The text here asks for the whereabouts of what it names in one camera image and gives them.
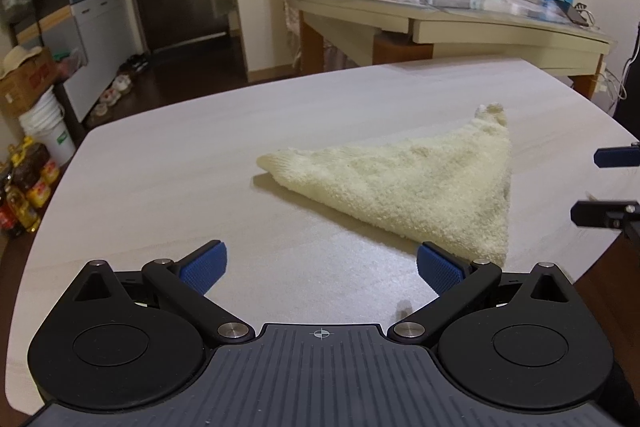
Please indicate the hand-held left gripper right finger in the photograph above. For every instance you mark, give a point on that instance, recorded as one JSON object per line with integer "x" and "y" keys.
{"x": 440, "y": 269}

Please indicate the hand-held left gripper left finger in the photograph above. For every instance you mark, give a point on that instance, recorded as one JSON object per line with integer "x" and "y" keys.
{"x": 205, "y": 267}

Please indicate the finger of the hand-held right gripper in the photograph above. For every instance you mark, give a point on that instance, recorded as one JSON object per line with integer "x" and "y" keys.
{"x": 600, "y": 213}
{"x": 617, "y": 156}

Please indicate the cream terry towel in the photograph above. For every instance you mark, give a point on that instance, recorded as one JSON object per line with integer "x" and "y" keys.
{"x": 425, "y": 187}

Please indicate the dark object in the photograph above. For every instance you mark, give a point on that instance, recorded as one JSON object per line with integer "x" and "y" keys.
{"x": 630, "y": 97}

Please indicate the dark smartphone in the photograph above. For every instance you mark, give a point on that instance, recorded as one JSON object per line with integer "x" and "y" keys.
{"x": 570, "y": 11}

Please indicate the group of cooking oil bottles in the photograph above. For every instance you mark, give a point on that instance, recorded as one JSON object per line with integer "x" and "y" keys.
{"x": 30, "y": 187}

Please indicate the row of shoes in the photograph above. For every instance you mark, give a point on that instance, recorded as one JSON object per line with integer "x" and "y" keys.
{"x": 120, "y": 84}

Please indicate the white plastic bucket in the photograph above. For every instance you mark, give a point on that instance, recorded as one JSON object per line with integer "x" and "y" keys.
{"x": 50, "y": 127}

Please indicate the colourful cloth pile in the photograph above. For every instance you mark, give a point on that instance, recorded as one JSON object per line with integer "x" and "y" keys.
{"x": 67, "y": 63}

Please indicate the cardboard box red print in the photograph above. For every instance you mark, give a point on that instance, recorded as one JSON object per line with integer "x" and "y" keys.
{"x": 27, "y": 84}

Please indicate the glass-topped dining table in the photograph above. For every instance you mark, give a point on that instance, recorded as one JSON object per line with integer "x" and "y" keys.
{"x": 380, "y": 14}

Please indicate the grey white storage cabinet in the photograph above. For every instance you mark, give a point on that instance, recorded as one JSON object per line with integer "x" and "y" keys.
{"x": 95, "y": 22}

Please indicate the straw hat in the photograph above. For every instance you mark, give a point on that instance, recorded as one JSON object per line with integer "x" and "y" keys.
{"x": 17, "y": 58}

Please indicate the clear wall box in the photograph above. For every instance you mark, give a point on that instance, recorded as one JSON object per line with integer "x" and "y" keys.
{"x": 222, "y": 0}

